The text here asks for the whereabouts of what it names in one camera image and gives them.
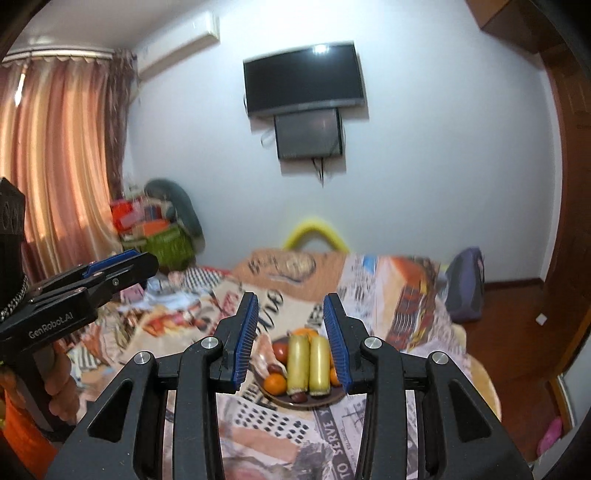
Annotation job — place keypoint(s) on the large orange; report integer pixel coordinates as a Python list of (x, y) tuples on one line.
[(304, 332), (333, 374)]

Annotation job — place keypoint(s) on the yellow curved object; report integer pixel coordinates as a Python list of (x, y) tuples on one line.
[(316, 227)]

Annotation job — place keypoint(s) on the red tomato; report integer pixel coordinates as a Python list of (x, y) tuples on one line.
[(280, 352)]

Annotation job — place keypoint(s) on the checkered black white cloth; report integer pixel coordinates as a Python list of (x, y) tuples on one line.
[(198, 279)]

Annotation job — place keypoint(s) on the pink slippers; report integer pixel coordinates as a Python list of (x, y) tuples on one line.
[(550, 436)]

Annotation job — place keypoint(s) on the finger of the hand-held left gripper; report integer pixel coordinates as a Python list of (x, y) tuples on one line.
[(134, 272), (113, 262)]

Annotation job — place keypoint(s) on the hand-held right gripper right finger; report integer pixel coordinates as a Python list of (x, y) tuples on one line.
[(337, 341)]

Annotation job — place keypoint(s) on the grey box under television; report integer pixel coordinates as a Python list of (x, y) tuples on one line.
[(308, 136)]

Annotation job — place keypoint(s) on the orange red boxes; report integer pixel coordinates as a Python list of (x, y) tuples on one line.
[(138, 217)]

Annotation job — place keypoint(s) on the brown wooden cabinet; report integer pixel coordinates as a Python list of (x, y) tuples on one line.
[(508, 23)]

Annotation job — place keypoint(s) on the printed newspaper pattern cloth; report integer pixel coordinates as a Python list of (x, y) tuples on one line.
[(406, 300)]

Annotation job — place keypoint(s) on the dark red jujube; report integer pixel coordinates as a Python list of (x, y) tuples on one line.
[(275, 369), (298, 397)]

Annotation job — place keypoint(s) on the person's left hand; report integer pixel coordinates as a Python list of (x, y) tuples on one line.
[(62, 383)]

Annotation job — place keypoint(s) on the green box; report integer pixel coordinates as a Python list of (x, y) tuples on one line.
[(168, 249)]

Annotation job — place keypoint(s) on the cut yellow banana piece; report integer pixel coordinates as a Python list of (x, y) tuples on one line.
[(298, 364), (319, 364)]

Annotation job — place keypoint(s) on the pink orange curtain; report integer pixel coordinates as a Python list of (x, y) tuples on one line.
[(60, 161)]

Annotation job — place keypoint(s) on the person's left forearm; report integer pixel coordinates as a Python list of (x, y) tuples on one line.
[(23, 443)]

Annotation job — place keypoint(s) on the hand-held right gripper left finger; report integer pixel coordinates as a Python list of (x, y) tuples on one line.
[(244, 341)]

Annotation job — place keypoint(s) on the black wall television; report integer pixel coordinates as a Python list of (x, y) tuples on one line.
[(302, 76)]

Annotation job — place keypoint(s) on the purple bag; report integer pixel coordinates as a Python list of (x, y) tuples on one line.
[(466, 286)]

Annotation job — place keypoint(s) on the brown round plate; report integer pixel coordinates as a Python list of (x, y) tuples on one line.
[(277, 401)]

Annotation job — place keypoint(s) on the small orange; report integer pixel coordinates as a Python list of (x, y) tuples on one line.
[(275, 384)]

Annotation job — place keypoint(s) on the white air conditioner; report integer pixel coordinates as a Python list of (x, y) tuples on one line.
[(180, 44)]

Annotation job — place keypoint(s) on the brown wooden door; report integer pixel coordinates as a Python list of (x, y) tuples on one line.
[(575, 230)]

